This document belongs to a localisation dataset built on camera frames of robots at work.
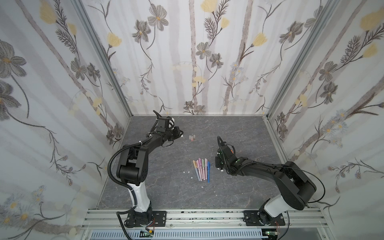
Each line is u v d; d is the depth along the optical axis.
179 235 0.70
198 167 0.91
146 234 0.72
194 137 1.07
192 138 1.05
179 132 0.90
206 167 0.91
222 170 0.85
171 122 0.82
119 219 0.69
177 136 0.86
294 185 0.46
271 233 0.71
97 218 0.75
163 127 0.77
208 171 0.91
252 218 0.73
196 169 0.91
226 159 0.70
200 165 0.93
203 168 0.91
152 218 0.73
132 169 0.50
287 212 0.76
